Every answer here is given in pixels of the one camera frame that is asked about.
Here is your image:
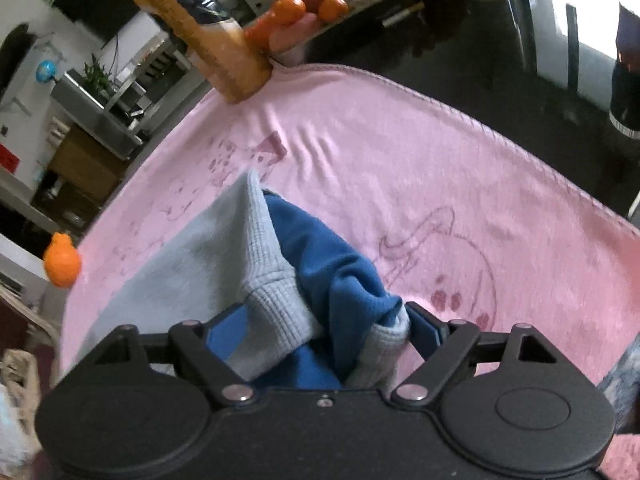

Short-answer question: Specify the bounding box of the maroon banquet chair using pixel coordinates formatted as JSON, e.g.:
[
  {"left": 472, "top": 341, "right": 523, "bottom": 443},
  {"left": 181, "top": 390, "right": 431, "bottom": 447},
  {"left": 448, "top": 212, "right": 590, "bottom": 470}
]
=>
[{"left": 0, "top": 287, "right": 61, "bottom": 391}]

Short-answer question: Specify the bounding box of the pink apple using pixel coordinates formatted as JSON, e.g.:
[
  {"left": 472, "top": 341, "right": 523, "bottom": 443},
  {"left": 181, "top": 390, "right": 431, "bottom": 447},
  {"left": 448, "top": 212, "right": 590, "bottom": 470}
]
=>
[{"left": 269, "top": 12, "right": 319, "bottom": 54}]

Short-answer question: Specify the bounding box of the grey knit garment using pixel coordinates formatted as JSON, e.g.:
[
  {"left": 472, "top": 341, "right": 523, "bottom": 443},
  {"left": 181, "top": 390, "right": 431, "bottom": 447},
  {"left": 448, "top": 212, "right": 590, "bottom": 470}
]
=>
[{"left": 75, "top": 169, "right": 414, "bottom": 392}]

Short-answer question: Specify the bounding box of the orange juice bottle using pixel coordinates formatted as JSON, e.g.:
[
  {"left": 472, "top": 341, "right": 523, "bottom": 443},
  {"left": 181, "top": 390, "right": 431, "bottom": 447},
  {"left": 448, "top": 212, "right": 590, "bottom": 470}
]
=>
[{"left": 127, "top": 0, "right": 274, "bottom": 104}]

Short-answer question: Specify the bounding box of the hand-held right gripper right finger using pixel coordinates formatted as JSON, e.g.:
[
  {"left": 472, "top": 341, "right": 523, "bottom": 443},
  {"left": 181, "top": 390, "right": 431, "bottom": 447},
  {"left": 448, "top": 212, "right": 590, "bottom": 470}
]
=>
[{"left": 390, "top": 302, "right": 562, "bottom": 407}]

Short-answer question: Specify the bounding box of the small tangerine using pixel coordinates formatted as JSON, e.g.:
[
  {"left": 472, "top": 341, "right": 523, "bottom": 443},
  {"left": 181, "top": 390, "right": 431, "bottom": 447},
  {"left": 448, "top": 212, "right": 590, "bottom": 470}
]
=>
[
  {"left": 317, "top": 0, "right": 350, "bottom": 24},
  {"left": 272, "top": 0, "right": 307, "bottom": 26}
]

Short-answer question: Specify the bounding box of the grey patterned cloth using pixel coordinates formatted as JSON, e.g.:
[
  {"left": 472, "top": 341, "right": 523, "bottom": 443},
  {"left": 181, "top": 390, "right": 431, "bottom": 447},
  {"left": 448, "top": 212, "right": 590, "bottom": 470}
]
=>
[{"left": 596, "top": 334, "right": 640, "bottom": 432}]

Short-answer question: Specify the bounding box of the blue garment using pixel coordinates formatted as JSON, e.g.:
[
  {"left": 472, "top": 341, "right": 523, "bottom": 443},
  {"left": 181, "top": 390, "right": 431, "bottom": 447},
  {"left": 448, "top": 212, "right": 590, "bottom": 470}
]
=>
[{"left": 249, "top": 189, "right": 404, "bottom": 392}]

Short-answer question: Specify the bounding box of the silver tower speaker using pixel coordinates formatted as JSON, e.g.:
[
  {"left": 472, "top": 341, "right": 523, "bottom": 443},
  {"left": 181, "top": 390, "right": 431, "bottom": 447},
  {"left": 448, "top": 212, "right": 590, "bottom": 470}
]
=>
[{"left": 50, "top": 70, "right": 144, "bottom": 162}]

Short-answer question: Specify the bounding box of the pink printed blanket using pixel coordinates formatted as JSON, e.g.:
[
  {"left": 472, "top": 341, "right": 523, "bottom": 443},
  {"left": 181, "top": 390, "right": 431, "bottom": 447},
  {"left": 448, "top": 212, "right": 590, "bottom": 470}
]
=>
[{"left": 56, "top": 62, "right": 640, "bottom": 480}]

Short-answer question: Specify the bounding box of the metal television stand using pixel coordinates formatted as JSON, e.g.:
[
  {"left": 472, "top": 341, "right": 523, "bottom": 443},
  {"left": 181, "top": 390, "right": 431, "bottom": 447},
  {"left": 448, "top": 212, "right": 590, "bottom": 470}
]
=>
[{"left": 107, "top": 0, "right": 301, "bottom": 112}]

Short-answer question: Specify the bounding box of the knobbed orange citrus fruit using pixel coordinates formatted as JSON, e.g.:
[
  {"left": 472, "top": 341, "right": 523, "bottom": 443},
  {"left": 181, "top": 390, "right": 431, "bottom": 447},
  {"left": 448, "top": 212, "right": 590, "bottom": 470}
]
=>
[{"left": 42, "top": 232, "right": 83, "bottom": 289}]

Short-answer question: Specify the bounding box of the brown wooden cabinet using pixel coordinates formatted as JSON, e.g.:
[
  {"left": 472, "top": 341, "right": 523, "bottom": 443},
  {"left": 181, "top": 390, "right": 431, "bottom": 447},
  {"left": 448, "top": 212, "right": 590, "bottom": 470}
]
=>
[{"left": 30, "top": 125, "right": 127, "bottom": 222}]

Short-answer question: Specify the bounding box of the green potted plant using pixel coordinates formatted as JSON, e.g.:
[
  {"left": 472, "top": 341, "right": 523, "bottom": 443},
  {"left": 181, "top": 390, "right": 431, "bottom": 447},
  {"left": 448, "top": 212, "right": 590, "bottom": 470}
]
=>
[{"left": 81, "top": 54, "right": 114, "bottom": 102}]

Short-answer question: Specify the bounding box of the black fruit tray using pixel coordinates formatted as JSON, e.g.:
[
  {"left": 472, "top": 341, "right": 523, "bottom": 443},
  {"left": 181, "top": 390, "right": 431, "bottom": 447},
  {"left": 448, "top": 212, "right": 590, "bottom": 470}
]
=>
[{"left": 272, "top": 0, "right": 427, "bottom": 68}]

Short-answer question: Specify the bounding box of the red-orange round fruit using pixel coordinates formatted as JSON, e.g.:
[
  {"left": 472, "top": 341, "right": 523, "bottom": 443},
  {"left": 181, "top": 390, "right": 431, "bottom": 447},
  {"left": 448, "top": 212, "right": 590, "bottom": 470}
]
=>
[{"left": 244, "top": 14, "right": 277, "bottom": 52}]

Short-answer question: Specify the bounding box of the black flat television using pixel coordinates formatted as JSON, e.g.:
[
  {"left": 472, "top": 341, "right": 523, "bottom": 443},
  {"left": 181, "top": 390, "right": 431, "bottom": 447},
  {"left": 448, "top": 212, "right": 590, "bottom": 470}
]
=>
[{"left": 20, "top": 0, "right": 171, "bottom": 44}]

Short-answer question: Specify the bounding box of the dark cylinder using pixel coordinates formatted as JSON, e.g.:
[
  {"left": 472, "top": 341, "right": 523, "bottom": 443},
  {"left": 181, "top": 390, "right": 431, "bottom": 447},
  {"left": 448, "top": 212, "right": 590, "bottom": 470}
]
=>
[{"left": 609, "top": 2, "right": 640, "bottom": 142}]

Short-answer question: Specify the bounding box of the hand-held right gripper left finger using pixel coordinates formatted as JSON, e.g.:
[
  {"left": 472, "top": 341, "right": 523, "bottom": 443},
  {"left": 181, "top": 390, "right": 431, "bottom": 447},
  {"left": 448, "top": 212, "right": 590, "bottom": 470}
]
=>
[{"left": 94, "top": 304, "right": 261, "bottom": 407}]

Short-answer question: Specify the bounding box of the clothes pile on chair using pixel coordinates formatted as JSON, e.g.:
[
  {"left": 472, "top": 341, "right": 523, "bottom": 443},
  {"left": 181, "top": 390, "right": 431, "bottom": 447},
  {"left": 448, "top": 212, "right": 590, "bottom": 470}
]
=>
[{"left": 0, "top": 385, "right": 33, "bottom": 467}]

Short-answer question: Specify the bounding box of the beige garment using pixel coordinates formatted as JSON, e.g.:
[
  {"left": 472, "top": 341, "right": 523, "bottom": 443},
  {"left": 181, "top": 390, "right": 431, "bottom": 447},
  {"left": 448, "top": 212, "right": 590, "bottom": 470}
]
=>
[{"left": 0, "top": 349, "right": 44, "bottom": 412}]

